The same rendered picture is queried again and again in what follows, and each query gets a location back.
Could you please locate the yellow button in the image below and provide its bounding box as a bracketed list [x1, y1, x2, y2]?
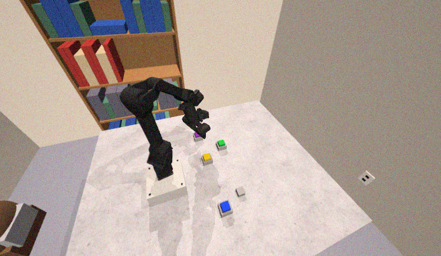
[201, 153, 213, 166]

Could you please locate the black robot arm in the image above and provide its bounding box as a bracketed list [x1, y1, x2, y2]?
[119, 77, 204, 181]

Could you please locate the purple button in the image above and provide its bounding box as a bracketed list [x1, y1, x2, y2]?
[193, 132, 203, 142]

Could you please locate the blue button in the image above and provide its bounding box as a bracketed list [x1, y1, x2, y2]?
[217, 200, 233, 218]

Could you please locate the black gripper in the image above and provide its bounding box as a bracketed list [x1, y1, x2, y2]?
[182, 111, 210, 139]

